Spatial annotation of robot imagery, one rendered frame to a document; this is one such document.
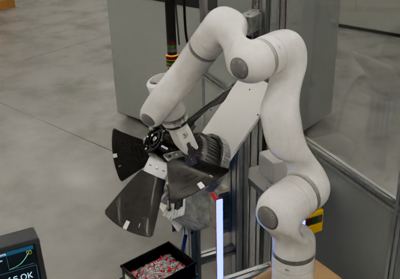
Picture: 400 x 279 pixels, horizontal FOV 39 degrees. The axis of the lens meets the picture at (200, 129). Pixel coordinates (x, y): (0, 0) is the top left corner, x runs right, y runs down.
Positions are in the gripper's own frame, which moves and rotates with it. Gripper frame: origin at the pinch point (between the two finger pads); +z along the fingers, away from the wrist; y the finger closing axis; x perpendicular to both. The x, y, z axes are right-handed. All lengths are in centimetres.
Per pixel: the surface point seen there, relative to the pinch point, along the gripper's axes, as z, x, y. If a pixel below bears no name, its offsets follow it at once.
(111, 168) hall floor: 136, 2, 232
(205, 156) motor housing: 18.6, -11.7, 22.8
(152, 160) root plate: 13.8, 6.1, 30.9
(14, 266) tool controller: -10, 61, -17
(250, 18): -11, -60, 52
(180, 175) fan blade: 9.6, 3.4, 8.4
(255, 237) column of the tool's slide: 107, -33, 59
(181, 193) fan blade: 10.3, 7.2, 0.3
